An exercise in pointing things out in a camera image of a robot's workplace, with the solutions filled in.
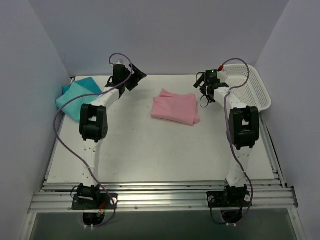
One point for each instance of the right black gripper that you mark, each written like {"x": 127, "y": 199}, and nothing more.
{"x": 203, "y": 83}

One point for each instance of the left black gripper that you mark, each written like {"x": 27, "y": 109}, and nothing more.
{"x": 135, "y": 77}

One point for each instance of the pink t shirt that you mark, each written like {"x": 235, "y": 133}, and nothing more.
{"x": 179, "y": 108}

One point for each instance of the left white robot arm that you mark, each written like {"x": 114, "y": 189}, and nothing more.
{"x": 93, "y": 125}

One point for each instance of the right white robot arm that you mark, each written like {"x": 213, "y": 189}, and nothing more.
{"x": 242, "y": 129}

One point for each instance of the white plastic basket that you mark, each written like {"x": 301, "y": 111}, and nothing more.
{"x": 254, "y": 92}

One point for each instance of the teal folded t shirt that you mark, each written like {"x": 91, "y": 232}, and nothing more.
{"x": 77, "y": 88}

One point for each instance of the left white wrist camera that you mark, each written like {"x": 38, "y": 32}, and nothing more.
{"x": 118, "y": 62}

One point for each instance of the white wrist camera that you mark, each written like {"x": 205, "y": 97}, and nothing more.
{"x": 118, "y": 62}
{"x": 222, "y": 75}

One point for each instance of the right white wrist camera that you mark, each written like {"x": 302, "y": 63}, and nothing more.
{"x": 222, "y": 75}

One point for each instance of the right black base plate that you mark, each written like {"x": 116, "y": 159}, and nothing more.
{"x": 220, "y": 199}

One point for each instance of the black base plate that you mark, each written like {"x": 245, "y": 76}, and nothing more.
{"x": 104, "y": 203}
{"x": 220, "y": 199}

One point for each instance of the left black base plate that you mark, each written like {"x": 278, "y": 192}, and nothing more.
{"x": 104, "y": 203}

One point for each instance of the aluminium rail frame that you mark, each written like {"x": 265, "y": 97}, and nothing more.
{"x": 171, "y": 211}

